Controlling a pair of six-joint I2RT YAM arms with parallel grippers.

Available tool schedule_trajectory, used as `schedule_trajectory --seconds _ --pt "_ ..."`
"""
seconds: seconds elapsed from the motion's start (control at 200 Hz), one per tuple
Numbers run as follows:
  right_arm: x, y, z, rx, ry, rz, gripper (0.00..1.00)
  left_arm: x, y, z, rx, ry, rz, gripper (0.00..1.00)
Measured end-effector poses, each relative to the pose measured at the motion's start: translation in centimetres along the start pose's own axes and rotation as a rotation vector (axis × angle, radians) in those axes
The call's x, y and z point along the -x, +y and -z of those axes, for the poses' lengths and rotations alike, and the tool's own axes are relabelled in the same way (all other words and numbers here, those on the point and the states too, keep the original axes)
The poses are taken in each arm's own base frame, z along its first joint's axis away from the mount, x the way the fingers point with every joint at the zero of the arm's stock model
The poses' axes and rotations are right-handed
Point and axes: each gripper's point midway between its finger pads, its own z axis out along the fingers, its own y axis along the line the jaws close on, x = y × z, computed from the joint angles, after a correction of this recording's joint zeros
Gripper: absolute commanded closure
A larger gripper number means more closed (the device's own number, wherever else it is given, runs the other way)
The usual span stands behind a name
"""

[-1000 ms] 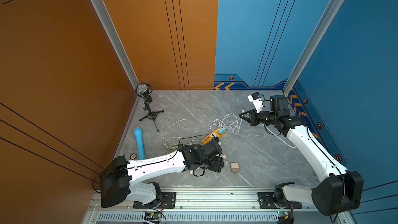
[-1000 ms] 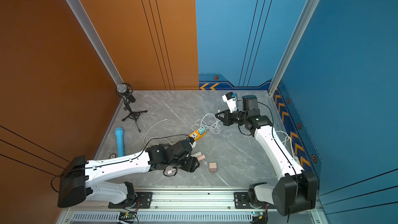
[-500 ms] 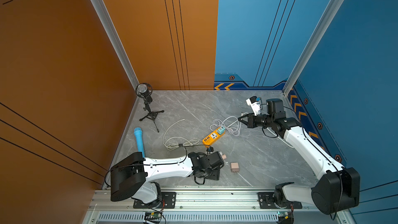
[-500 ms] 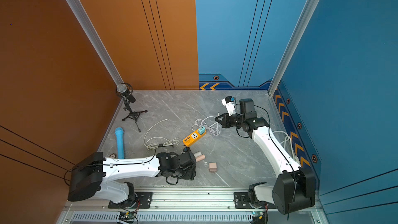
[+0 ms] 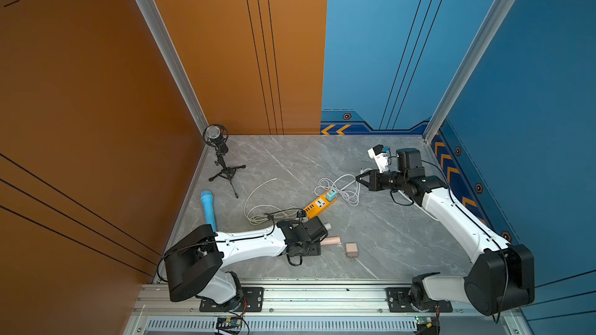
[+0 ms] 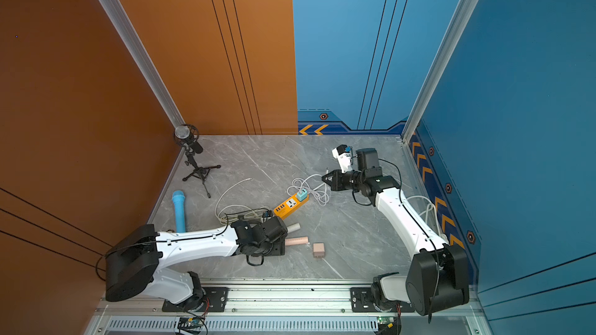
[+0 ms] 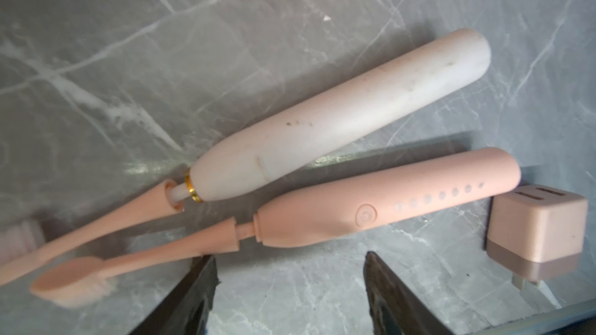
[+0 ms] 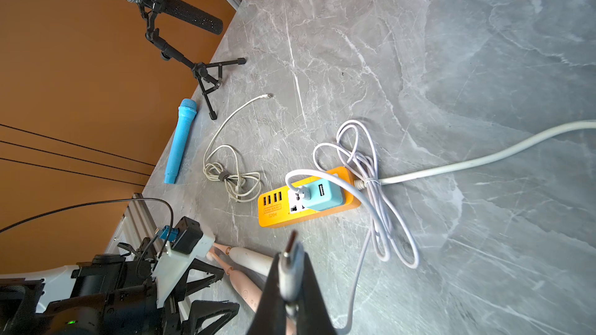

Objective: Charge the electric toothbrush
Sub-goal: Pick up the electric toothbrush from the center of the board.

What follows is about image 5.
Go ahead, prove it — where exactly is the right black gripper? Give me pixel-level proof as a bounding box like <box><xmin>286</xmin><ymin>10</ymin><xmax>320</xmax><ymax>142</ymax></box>
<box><xmin>354</xmin><ymin>168</ymin><xmax>408</xmax><ymax>192</ymax></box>

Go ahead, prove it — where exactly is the pink electric toothbrush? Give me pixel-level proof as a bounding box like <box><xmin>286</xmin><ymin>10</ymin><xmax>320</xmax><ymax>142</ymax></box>
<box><xmin>321</xmin><ymin>237</ymin><xmax>341</xmax><ymax>246</ymax></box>

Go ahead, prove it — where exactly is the orange power strip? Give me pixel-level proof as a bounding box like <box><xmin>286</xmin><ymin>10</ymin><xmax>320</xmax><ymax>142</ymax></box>
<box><xmin>304</xmin><ymin>193</ymin><xmax>337</xmax><ymax>220</ymax></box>

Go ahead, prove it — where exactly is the beige USB cable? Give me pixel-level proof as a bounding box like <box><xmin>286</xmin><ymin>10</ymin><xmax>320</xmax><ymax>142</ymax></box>
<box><xmin>243</xmin><ymin>177</ymin><xmax>306</xmax><ymax>226</ymax></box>

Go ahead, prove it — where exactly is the pink charger adapter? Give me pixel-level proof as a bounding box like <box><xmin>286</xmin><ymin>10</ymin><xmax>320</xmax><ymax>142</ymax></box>
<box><xmin>345</xmin><ymin>243</ymin><xmax>359</xmax><ymax>259</ymax></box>

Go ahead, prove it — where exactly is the white USB cable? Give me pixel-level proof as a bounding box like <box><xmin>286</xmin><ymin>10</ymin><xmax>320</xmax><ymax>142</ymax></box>
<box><xmin>314</xmin><ymin>174</ymin><xmax>369</xmax><ymax>207</ymax></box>

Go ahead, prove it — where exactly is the teal charger adapter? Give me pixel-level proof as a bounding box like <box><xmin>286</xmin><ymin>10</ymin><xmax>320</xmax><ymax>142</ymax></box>
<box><xmin>324</xmin><ymin>189</ymin><xmax>337</xmax><ymax>203</ymax></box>

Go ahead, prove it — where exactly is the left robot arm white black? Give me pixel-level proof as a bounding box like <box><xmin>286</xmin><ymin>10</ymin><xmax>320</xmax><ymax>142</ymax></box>
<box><xmin>161</xmin><ymin>217</ymin><xmax>328</xmax><ymax>311</ymax></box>

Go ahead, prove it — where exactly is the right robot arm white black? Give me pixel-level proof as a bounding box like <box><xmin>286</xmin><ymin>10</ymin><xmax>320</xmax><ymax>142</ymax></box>
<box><xmin>355</xmin><ymin>144</ymin><xmax>535</xmax><ymax>318</ymax></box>

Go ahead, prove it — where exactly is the blue handheld microphone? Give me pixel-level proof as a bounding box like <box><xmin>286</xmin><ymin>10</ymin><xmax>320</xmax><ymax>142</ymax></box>
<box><xmin>200</xmin><ymin>190</ymin><xmax>217</xmax><ymax>232</ymax></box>

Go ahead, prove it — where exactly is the left green circuit board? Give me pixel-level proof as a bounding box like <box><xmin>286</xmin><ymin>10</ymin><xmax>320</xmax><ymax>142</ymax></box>
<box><xmin>214</xmin><ymin>316</ymin><xmax>244</xmax><ymax>335</ymax></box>

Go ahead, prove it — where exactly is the green circuit board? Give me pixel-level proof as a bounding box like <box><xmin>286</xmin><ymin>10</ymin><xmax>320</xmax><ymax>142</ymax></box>
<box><xmin>414</xmin><ymin>316</ymin><xmax>441</xmax><ymax>335</ymax></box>
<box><xmin>214</xmin><ymin>316</ymin><xmax>244</xmax><ymax>335</ymax></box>

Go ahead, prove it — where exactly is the black microphone on tripod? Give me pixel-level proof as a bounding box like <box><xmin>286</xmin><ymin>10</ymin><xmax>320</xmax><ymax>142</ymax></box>
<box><xmin>203</xmin><ymin>124</ymin><xmax>246</xmax><ymax>199</ymax></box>

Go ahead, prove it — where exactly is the right green circuit board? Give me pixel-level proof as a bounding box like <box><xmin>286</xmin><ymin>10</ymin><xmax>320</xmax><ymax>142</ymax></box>
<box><xmin>414</xmin><ymin>316</ymin><xmax>441</xmax><ymax>335</ymax></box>

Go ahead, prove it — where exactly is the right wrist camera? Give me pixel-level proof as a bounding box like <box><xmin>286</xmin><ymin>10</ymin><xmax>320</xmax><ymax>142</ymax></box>
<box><xmin>368</xmin><ymin>144</ymin><xmax>392</xmax><ymax>173</ymax></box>

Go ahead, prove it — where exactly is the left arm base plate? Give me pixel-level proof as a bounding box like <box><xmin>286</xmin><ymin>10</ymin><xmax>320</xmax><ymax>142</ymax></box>
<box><xmin>200</xmin><ymin>286</ymin><xmax>265</xmax><ymax>313</ymax></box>

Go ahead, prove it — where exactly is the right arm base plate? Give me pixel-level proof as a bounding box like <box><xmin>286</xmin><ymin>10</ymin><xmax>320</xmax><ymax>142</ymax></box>
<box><xmin>385</xmin><ymin>287</ymin><xmax>453</xmax><ymax>313</ymax></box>

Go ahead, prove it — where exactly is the aluminium rail frame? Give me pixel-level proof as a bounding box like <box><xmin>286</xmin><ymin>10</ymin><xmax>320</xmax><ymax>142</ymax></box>
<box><xmin>124</xmin><ymin>279</ymin><xmax>531</xmax><ymax>334</ymax></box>

